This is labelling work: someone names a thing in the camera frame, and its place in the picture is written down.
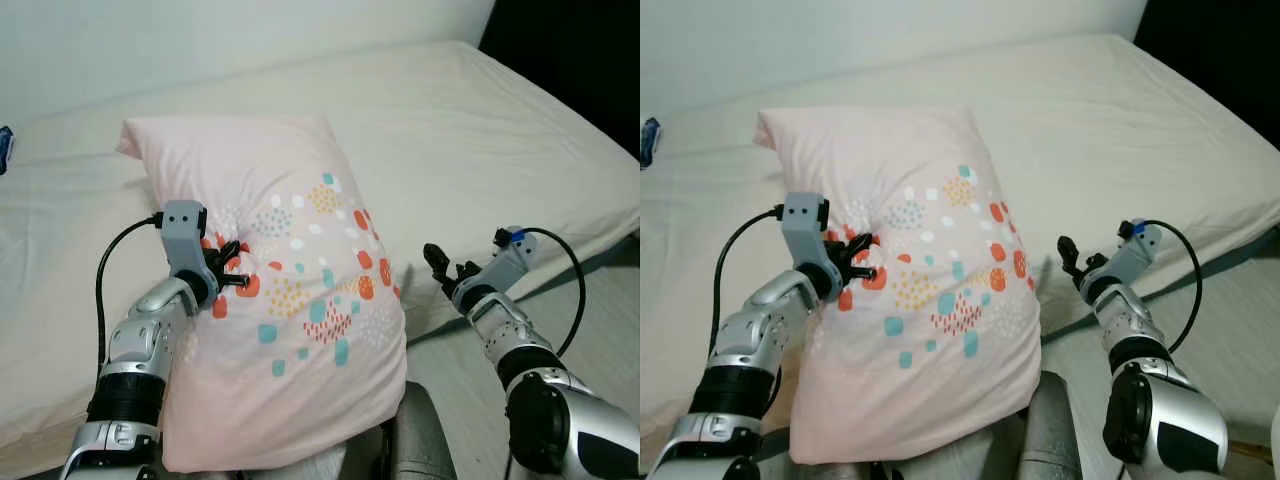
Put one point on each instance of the white and blue pouch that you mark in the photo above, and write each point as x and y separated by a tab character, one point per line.
650	140
5	150

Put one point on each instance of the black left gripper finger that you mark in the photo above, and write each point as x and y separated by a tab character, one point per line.
864	272
237	283
234	247
860	244

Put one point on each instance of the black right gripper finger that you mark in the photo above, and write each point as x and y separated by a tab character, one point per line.
438	268
468	271
1096	262
1070	258

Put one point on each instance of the pink patterned pillow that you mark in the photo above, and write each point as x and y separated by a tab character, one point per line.
900	400
280	380

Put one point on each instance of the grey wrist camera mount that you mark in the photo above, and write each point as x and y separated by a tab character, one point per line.
515	262
183	235
803	230
1140	255

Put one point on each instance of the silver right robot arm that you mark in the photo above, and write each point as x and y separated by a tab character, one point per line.
580	430
1170	420

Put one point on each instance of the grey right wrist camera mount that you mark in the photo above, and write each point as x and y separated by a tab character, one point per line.
515	262
1140	255

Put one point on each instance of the grey robot leg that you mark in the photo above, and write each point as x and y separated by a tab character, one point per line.
425	440
1050	430

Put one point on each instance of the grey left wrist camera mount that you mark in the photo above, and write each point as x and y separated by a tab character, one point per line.
183	235
803	230

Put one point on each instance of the cream bed mattress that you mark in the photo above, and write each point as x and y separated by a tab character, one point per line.
1100	130
480	150

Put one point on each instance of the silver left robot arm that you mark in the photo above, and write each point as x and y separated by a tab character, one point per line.
140	345
760	330

